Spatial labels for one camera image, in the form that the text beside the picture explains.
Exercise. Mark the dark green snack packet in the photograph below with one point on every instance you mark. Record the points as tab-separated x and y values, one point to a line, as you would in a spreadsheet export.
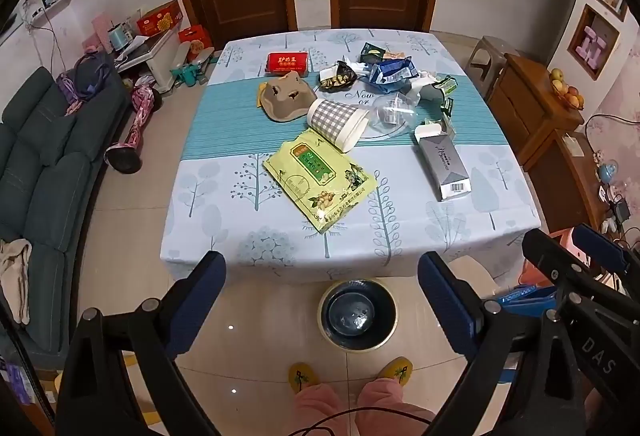
371	54

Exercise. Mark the yellow slipper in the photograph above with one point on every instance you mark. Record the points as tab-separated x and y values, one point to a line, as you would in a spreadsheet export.
301	376
398	370

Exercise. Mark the green white wrapper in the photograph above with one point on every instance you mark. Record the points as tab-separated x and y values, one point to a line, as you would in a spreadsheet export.
440	91

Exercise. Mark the pink patterned scooter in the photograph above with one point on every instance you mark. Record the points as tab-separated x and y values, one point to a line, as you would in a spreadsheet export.
124	156

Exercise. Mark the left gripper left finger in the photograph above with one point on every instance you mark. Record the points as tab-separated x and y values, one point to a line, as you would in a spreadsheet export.
185	307

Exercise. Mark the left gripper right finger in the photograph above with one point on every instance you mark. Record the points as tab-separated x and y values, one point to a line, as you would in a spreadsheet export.
456	306

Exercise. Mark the red cigarette pack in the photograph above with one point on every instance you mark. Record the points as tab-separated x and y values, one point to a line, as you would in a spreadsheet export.
282	63

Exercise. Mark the right yellow slipper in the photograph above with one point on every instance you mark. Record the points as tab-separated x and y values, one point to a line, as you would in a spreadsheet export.
398	370

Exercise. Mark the yellow rim trash bin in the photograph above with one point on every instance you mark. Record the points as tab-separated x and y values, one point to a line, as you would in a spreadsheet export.
357	315

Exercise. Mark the tree print tablecloth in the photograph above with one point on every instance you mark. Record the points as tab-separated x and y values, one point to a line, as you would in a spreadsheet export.
224	200

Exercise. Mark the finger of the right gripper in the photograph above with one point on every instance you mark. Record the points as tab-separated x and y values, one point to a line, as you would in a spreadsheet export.
579	283
600	249

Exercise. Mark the blue plastic stool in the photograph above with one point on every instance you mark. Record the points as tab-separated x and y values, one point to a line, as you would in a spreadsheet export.
527	300

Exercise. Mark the dark teal sofa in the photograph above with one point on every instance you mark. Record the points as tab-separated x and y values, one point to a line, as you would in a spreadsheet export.
51	161

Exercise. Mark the wall niche pink ornament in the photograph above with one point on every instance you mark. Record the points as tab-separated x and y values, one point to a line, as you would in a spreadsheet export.
593	41

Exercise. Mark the grey plastic stool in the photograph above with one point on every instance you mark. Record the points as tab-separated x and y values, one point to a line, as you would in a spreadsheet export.
487	61

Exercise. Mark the yellow green snack bag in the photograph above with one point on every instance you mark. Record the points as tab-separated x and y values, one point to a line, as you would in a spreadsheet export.
323	183

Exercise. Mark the fruit bowl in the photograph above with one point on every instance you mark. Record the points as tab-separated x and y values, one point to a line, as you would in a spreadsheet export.
568	95

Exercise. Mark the black yellow snack wrapper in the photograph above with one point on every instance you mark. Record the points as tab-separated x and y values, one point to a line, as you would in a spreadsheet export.
339	77

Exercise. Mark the white side table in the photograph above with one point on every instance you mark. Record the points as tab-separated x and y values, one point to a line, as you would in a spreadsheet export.
156	56

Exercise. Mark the blue white wrapper bag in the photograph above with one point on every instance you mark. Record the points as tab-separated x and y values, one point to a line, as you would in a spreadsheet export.
390	75

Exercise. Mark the red gift box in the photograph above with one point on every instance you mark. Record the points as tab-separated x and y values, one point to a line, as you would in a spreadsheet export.
158	20

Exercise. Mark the grey white carton box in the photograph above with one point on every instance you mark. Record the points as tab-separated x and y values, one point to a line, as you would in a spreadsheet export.
442	159

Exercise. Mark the left yellow slipper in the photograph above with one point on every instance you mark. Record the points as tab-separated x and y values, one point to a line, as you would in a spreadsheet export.
301	376

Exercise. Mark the brown wooden cabinet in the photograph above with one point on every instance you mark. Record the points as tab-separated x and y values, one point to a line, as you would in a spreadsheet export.
543	134

